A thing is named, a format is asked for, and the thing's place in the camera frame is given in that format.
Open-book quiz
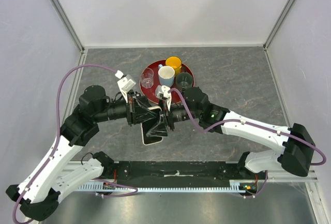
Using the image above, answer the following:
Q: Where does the phone with pink case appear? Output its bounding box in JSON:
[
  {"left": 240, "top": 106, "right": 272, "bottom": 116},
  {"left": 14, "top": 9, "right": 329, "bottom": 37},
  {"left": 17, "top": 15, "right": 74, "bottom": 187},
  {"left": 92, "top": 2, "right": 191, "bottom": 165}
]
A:
[{"left": 141, "top": 106, "right": 163, "bottom": 146}]

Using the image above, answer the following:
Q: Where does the yellow mug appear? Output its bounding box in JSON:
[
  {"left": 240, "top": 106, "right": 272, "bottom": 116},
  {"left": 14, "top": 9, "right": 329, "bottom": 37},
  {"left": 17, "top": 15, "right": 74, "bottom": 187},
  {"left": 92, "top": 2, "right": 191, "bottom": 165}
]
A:
[{"left": 165, "top": 56, "right": 182, "bottom": 76}]

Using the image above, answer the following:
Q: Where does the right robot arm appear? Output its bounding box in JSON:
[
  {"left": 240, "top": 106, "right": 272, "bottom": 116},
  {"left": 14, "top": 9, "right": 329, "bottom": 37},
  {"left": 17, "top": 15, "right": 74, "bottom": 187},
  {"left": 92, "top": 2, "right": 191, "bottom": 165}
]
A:
[{"left": 158, "top": 87, "right": 317, "bottom": 180}]

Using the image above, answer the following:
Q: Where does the light blue mug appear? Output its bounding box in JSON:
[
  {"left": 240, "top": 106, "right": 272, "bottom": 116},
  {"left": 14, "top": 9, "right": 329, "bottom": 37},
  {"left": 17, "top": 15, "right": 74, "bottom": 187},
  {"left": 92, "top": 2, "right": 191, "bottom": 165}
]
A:
[{"left": 158, "top": 65, "right": 175, "bottom": 87}]

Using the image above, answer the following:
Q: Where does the slotted cable duct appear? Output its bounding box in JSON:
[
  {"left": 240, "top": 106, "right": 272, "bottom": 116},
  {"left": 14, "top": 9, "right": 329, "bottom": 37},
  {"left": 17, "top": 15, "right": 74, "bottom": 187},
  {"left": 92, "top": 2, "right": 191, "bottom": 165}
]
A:
[{"left": 77, "top": 181, "right": 247, "bottom": 193}]

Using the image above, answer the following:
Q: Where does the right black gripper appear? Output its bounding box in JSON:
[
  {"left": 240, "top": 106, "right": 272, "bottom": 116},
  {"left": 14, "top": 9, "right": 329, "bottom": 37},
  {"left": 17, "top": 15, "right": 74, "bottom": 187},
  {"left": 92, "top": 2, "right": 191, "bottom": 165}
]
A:
[{"left": 146, "top": 98, "right": 201, "bottom": 138}]

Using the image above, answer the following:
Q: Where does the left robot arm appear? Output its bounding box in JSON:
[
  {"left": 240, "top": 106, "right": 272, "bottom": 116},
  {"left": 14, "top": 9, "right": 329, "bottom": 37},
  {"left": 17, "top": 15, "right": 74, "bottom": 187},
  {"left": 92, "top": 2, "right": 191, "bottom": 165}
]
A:
[{"left": 6, "top": 85, "right": 161, "bottom": 221}]

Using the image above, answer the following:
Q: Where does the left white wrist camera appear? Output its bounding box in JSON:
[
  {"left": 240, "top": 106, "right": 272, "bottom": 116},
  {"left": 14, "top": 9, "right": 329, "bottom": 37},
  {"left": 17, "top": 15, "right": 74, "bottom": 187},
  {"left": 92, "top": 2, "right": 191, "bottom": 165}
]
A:
[{"left": 115, "top": 70, "right": 136, "bottom": 102}]

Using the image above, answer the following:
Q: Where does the clear plastic cup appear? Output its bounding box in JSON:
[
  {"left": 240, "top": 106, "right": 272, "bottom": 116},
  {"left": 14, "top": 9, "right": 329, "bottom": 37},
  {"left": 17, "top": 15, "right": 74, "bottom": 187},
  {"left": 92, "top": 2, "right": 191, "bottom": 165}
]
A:
[{"left": 140, "top": 68, "right": 154, "bottom": 88}]

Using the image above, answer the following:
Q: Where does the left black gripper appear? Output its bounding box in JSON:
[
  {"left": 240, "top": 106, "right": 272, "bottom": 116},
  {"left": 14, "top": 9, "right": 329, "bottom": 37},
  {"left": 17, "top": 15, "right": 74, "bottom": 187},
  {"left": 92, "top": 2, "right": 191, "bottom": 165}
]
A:
[{"left": 93, "top": 89, "right": 157, "bottom": 126}]

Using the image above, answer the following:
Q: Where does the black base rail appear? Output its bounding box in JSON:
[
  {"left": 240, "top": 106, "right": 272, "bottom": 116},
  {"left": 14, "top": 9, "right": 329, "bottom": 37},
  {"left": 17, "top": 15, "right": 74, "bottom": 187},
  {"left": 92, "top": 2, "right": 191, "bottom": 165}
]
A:
[{"left": 108, "top": 161, "right": 265, "bottom": 188}]

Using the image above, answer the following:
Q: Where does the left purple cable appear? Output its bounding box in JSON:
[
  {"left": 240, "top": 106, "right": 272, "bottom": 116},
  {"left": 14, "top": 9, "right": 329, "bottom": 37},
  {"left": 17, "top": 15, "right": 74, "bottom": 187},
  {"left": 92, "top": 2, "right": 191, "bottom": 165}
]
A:
[{"left": 11, "top": 63, "right": 119, "bottom": 223}]

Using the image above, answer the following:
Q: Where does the red round tray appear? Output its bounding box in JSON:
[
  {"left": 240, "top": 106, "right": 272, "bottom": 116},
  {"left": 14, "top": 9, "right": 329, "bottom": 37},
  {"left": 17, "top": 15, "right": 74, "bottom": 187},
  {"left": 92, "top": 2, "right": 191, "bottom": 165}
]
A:
[{"left": 139, "top": 58, "right": 195, "bottom": 105}]

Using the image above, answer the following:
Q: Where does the dark green glass mug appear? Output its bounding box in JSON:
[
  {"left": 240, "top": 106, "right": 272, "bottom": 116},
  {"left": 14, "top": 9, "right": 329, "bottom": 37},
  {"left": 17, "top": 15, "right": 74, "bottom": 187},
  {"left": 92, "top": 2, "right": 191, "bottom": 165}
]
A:
[{"left": 175, "top": 72, "right": 193, "bottom": 91}]

